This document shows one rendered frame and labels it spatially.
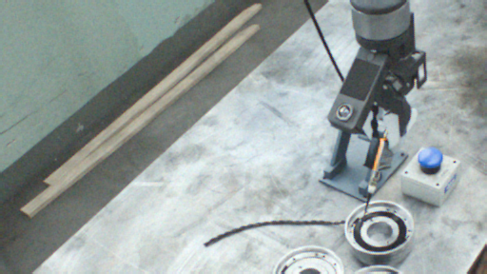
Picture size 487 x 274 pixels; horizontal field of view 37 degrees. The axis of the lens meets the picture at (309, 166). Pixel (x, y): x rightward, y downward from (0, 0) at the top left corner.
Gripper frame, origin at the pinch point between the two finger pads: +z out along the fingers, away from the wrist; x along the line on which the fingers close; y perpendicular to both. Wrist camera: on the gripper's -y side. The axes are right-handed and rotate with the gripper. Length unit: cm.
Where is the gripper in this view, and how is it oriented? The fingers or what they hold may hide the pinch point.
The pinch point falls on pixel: (382, 146)
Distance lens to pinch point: 107.8
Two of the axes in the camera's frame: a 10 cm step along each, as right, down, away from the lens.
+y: 6.1, -6.2, 4.9
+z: 1.4, 7.0, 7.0
